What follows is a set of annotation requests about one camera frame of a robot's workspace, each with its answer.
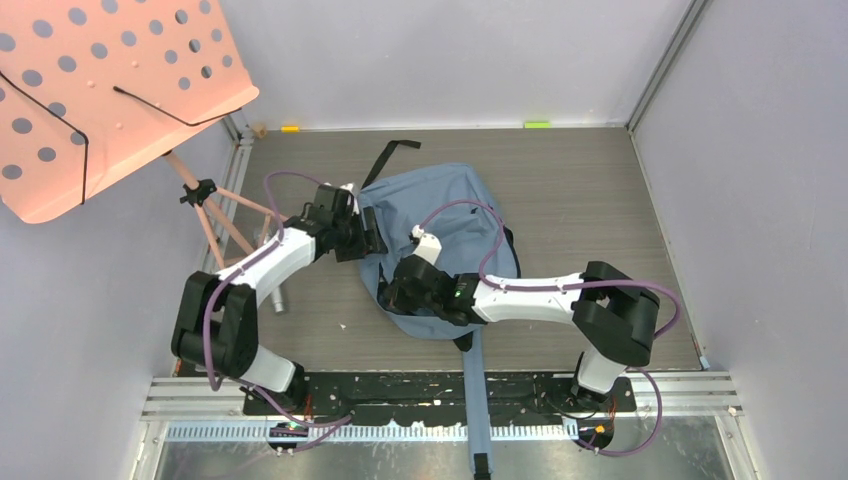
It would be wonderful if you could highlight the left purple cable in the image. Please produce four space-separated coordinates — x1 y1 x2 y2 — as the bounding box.
201 170 356 453

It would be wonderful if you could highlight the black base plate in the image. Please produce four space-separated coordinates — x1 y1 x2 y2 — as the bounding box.
274 371 636 427

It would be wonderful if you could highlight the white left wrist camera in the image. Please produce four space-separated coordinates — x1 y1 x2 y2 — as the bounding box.
339 182 360 215

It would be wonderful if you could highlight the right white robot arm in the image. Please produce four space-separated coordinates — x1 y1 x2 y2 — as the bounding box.
377 255 660 411

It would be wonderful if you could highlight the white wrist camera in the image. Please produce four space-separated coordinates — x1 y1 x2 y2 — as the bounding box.
410 225 442 266
339 182 360 215

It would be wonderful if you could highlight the pink perforated music stand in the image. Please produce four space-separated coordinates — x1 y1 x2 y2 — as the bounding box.
1 1 259 224

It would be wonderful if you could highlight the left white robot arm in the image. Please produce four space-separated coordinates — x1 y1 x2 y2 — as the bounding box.
171 184 387 414

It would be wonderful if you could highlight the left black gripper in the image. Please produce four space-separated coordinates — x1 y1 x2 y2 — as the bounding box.
332 206 386 262

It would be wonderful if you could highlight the purple cable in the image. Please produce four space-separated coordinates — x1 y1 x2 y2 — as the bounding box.
201 170 356 453
410 199 684 460

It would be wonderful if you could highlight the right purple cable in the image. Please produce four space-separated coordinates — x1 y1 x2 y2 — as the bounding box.
410 199 684 460

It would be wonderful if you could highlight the silver metal cylinder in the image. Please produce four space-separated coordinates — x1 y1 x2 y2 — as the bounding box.
270 285 287 315

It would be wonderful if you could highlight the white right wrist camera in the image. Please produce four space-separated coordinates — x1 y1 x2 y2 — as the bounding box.
410 225 442 266

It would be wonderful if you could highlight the light blue backpack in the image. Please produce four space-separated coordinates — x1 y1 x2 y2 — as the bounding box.
359 140 521 479

